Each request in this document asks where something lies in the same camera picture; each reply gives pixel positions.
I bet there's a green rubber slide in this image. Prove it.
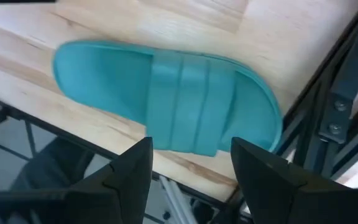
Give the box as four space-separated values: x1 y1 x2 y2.
52 39 284 157

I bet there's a black aluminium table frame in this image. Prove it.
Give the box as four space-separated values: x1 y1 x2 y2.
273 0 358 190

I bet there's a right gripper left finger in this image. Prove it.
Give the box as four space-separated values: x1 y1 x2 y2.
73 136 154 224

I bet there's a silver aluminium bar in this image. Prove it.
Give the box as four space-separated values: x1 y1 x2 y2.
158 175 198 224

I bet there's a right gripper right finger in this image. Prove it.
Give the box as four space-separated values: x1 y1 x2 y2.
230 136 338 224

